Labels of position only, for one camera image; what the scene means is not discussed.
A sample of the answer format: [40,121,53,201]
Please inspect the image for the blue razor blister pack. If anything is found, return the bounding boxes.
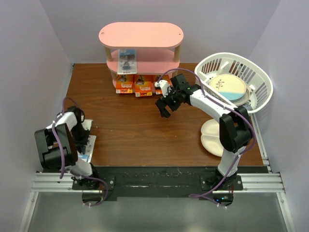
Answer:
[78,119,96,163]
[117,49,137,75]

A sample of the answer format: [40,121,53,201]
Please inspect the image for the aluminium frame rail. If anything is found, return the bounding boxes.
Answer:
[20,112,294,232]

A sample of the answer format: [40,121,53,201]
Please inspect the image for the cream divided plate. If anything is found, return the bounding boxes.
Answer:
[200,119,224,158]

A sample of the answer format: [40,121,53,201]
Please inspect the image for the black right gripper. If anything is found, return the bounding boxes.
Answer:
[155,86,181,118]

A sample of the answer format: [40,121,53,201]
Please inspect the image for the cream and blue floral plate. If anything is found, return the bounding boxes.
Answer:
[209,74,247,101]

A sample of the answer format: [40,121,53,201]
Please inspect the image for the orange razor box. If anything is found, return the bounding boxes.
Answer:
[115,74,134,94]
[134,74,153,97]
[152,74,172,95]

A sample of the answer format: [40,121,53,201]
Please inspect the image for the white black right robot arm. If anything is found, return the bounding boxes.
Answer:
[154,74,254,190]

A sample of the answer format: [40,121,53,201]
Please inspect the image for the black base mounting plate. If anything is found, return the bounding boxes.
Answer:
[72,166,267,206]

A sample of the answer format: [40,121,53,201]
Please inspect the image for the pink three-tier wooden shelf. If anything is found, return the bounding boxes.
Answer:
[98,22,184,85]

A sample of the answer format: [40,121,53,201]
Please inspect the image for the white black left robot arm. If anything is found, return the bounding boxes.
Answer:
[34,106,101,189]

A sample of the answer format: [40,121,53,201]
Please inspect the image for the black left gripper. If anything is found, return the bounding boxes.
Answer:
[70,123,90,153]

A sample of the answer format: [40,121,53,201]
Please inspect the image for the white plastic laundry basket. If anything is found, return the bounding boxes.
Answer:
[195,52,273,114]

